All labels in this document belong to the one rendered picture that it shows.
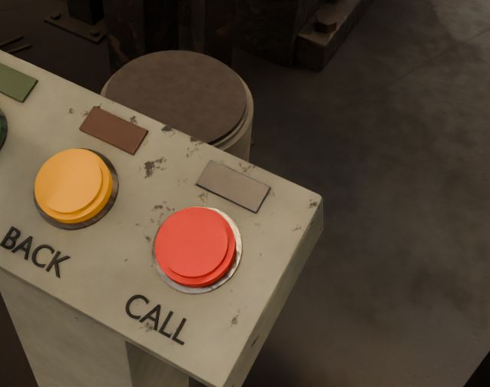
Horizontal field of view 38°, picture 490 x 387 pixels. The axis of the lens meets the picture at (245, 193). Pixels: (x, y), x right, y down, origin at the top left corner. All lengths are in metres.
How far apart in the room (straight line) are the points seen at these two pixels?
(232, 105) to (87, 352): 0.21
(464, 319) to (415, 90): 0.49
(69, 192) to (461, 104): 1.09
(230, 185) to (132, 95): 0.20
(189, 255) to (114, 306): 0.05
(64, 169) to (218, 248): 0.09
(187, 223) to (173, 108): 0.20
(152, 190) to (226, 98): 0.19
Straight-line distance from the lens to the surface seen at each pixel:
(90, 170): 0.37
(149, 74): 0.56
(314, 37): 1.34
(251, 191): 0.36
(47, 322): 0.46
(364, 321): 1.05
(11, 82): 0.43
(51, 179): 0.38
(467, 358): 1.06
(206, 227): 0.35
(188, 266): 0.34
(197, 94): 0.55
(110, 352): 0.43
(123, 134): 0.39
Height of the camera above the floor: 0.89
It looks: 51 degrees down
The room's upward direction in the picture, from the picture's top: 6 degrees clockwise
